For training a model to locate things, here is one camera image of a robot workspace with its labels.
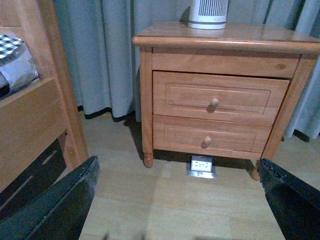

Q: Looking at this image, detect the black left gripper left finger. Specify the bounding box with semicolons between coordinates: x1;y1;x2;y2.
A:
0;156;100;240

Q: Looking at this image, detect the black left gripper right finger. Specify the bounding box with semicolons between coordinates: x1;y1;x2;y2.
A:
257;158;320;240

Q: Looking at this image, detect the wooden drawer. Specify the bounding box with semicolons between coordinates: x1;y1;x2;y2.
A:
153;115;271;153
153;71;289;126

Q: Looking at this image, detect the floor power socket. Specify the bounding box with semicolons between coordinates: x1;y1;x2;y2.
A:
186;155;217;179

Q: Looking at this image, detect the wooden nightstand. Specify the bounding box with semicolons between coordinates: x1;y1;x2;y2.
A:
132;22;320;168

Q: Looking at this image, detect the grey mattress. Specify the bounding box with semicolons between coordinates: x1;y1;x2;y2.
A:
0;43;39;99

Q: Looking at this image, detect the checkered bed sheet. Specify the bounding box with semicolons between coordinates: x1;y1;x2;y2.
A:
0;34;24;65

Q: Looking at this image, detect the white air purifier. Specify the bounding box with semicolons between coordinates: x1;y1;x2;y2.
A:
188;0;229;30

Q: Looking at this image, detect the wooden bed frame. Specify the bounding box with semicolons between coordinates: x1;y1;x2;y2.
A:
0;0;89;189

